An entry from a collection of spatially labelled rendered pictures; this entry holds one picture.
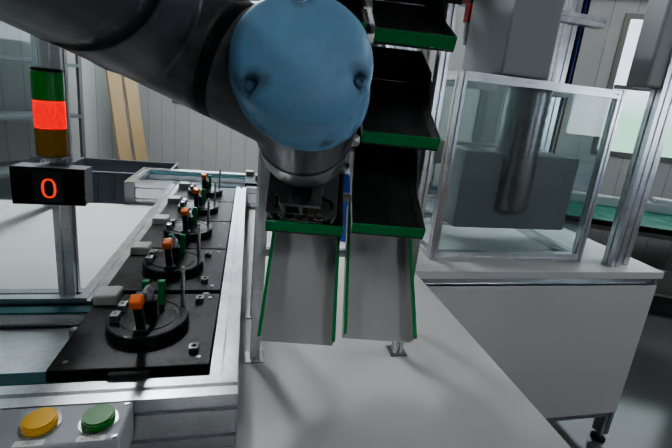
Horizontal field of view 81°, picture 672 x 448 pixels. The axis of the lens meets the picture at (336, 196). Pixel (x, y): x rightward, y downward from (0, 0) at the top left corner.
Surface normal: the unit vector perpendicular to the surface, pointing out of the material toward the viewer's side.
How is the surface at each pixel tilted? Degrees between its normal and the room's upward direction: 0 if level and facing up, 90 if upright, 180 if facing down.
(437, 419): 0
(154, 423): 90
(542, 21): 90
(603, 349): 90
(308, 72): 65
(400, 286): 45
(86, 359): 0
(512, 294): 90
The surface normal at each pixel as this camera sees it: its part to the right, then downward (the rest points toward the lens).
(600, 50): -0.26, 0.21
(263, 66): 0.08, -0.20
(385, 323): 0.10, -0.51
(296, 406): 0.10, -0.97
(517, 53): 0.21, 0.25
